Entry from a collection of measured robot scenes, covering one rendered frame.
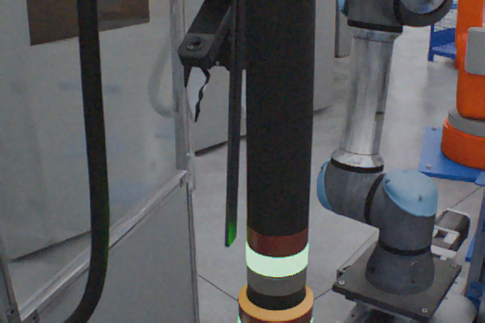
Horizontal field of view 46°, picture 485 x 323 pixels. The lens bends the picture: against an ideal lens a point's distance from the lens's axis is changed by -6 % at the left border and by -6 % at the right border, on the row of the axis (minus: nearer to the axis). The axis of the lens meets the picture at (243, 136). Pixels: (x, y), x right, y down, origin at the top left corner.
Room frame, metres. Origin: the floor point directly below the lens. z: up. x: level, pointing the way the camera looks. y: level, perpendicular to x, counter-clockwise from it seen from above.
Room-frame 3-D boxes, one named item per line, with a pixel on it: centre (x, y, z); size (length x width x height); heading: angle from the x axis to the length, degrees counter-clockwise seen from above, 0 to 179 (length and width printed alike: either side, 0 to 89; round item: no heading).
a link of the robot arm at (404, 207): (1.08, -0.33, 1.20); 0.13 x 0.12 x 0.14; 48
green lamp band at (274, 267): (0.28, -0.02, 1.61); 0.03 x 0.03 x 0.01
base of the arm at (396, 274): (1.07, -0.34, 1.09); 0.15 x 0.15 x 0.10
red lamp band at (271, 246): (0.28, -0.02, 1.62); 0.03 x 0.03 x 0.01
